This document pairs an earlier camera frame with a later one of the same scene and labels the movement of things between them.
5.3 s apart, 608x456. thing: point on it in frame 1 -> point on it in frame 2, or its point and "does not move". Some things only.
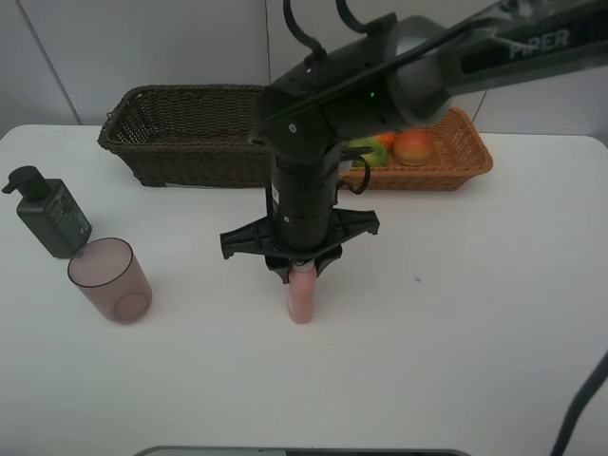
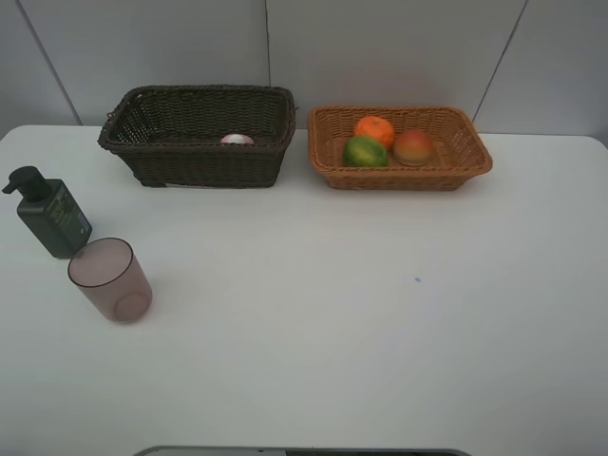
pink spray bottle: [302, 288] -> [235, 138]
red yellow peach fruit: [411, 147] does not move
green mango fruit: [377, 158] does not move
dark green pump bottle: [50, 211] does not move
